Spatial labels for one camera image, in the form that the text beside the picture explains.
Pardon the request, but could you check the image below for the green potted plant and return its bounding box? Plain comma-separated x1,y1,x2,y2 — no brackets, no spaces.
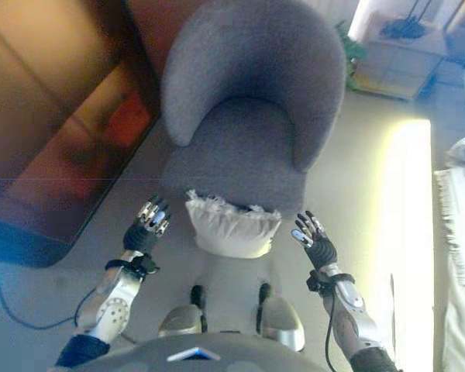
335,21,369,92

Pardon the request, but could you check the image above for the black floor cable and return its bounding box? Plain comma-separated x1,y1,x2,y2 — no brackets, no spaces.
0,270,102,330

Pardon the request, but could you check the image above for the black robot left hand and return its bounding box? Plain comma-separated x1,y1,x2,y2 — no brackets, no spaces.
122,195,174,255

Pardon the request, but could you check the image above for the black floor lamp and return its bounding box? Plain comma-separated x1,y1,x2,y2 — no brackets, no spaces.
383,0,429,40

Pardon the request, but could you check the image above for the white bed duvet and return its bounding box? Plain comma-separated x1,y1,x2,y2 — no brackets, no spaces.
433,166,465,372

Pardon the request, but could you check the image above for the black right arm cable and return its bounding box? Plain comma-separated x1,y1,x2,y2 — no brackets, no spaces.
324,290,336,369

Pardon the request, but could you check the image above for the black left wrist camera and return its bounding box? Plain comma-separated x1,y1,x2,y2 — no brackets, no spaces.
129,253,160,277

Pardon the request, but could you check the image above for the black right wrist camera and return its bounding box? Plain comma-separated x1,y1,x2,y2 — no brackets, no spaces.
306,270,326,292

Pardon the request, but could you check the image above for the white fringed cushion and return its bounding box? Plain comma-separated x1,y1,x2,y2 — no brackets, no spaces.
184,189,283,260

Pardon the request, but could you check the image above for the grey robot torso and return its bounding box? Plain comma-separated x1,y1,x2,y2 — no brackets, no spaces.
73,332,326,372

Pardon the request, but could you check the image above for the grey fabric armchair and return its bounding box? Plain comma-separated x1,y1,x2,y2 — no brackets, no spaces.
159,0,348,216

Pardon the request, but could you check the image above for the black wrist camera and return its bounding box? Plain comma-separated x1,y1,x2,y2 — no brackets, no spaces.
129,253,160,277
306,270,326,292

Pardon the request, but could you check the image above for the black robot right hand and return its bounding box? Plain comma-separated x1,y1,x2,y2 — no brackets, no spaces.
291,211,338,268

